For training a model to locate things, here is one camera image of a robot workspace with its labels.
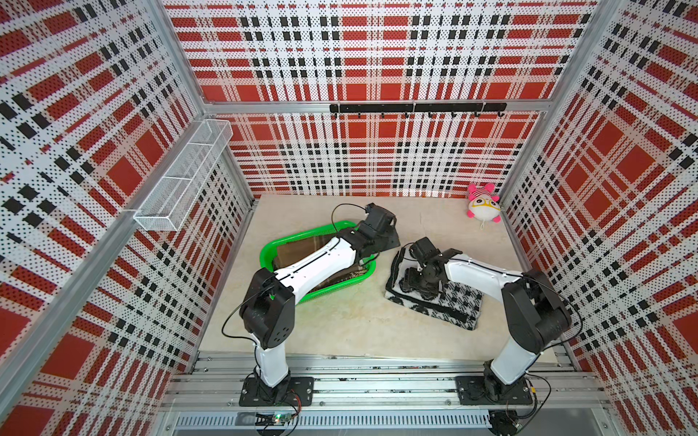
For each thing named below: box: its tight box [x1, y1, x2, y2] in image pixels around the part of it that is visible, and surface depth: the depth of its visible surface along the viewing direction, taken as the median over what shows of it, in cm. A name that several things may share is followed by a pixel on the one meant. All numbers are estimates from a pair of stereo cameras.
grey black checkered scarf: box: [309, 261, 369, 294], surface depth 90 cm
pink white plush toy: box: [466, 182, 502, 230], surface depth 114 cm
